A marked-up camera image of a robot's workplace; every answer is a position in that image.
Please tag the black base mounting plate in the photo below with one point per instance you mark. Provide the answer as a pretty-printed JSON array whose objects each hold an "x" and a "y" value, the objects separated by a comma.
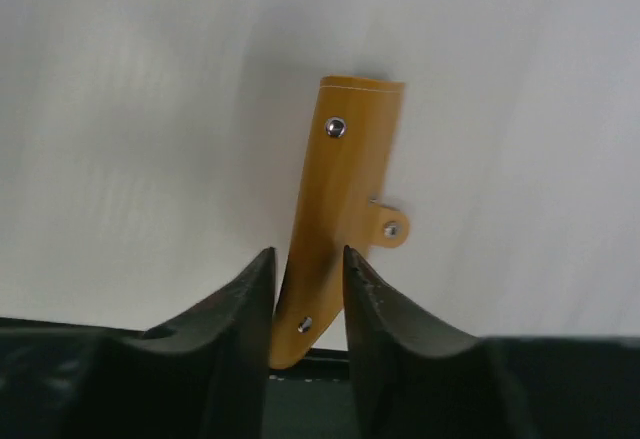
[{"x": 312, "y": 399}]

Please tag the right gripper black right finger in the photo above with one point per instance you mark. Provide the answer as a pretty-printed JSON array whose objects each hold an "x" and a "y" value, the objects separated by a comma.
[{"x": 416, "y": 376}]

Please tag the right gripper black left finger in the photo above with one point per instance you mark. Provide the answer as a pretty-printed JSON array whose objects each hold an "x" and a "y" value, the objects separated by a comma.
[{"x": 201, "y": 374}]

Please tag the orange leather card holder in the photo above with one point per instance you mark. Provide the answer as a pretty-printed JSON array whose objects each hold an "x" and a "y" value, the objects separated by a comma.
[{"x": 339, "y": 205}]

